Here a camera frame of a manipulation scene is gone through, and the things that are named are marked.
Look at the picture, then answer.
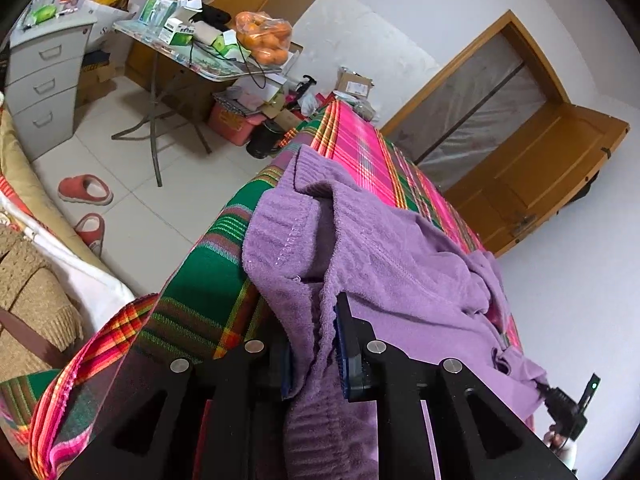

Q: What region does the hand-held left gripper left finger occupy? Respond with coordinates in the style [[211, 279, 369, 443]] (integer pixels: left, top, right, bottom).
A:
[[60, 337, 296, 480]]

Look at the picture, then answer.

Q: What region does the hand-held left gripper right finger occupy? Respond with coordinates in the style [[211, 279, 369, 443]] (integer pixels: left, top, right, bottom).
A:
[[332, 292, 576, 480]]

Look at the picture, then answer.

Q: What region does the purple fleece garment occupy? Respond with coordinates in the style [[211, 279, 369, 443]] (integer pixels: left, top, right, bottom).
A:
[[241, 146, 548, 480]]

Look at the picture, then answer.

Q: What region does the person's right hand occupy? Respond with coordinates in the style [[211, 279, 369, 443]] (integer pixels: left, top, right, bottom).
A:
[[544, 425, 580, 473]]

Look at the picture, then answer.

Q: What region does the pink green plaid bed sheet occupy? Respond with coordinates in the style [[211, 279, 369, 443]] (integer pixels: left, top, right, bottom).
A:
[[0, 99, 538, 480]]

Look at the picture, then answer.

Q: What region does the dark hanging cloth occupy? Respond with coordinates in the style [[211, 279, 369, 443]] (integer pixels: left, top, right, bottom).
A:
[[570, 169, 601, 206]]

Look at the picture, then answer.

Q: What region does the black bin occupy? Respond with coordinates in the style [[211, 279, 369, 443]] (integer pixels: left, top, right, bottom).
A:
[[246, 120, 286, 161]]

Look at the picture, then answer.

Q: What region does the white bedding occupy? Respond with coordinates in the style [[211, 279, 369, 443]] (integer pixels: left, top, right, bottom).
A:
[[0, 195, 136, 321]]

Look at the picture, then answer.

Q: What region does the wooden door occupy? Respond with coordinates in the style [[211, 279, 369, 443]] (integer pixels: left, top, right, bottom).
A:
[[442, 102, 631, 261]]

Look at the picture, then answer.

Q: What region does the grey parcel bag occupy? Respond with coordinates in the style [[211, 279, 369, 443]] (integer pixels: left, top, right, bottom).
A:
[[345, 95, 376, 122]]

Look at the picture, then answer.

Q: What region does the red slipper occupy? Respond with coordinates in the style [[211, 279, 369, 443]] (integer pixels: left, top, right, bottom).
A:
[[57, 174, 115, 207], [74, 212, 106, 261]]

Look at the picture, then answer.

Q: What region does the pink plastic box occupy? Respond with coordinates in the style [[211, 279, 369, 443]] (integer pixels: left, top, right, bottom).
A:
[[207, 100, 268, 148]]

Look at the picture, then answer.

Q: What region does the beige knitted throw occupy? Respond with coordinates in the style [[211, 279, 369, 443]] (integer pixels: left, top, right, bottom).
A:
[[0, 222, 86, 386]]

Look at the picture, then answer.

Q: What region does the clear plastic door curtain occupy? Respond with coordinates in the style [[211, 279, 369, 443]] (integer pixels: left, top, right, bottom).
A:
[[395, 35, 556, 166]]

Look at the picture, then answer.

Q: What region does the bag of oranges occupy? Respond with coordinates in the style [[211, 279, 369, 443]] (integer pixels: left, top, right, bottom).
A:
[[234, 11, 293, 68]]

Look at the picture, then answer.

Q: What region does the black cloth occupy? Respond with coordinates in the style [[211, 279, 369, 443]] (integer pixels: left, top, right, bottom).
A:
[[200, 4, 233, 36]]

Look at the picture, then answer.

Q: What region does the large cardboard box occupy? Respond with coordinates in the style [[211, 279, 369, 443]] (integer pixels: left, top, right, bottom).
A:
[[75, 50, 118, 106]]

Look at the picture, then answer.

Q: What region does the small green white box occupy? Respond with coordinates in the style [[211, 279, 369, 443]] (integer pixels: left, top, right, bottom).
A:
[[162, 17, 196, 46]]

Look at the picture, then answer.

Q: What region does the grey filing cabinet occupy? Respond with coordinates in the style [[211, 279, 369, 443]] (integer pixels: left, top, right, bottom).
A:
[[4, 10, 98, 163]]

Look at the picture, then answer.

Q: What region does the metal folding table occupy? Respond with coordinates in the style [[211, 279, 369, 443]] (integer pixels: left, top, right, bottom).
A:
[[111, 19, 281, 188]]

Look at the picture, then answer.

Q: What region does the green white carton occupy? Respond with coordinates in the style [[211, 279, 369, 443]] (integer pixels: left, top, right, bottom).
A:
[[137, 0, 178, 28]]

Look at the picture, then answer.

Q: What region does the white paper bag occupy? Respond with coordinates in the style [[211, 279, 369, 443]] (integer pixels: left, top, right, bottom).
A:
[[80, 0, 141, 53]]

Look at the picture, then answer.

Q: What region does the green packet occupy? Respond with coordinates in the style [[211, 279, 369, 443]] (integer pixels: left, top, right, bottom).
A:
[[27, 4, 58, 25]]

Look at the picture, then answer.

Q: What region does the brown strap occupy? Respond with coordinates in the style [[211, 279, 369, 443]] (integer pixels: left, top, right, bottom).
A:
[[0, 306, 68, 368]]

